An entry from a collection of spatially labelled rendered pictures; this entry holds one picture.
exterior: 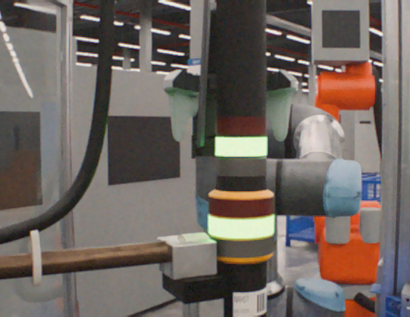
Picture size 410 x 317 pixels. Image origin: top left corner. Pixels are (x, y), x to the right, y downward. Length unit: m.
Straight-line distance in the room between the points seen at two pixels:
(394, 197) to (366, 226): 3.01
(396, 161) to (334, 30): 3.14
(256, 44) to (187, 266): 0.15
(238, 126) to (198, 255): 0.08
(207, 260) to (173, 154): 4.62
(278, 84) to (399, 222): 0.94
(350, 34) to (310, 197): 3.75
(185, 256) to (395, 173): 1.03
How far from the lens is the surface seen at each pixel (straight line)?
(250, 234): 0.35
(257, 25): 0.36
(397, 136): 1.33
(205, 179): 0.71
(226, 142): 0.35
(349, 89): 4.46
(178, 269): 0.34
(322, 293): 1.22
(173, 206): 5.00
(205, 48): 0.37
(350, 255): 4.40
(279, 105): 0.48
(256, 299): 0.37
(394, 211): 1.34
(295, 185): 0.70
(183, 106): 0.49
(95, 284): 4.45
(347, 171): 0.70
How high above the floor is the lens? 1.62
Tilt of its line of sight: 4 degrees down
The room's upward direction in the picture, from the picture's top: straight up
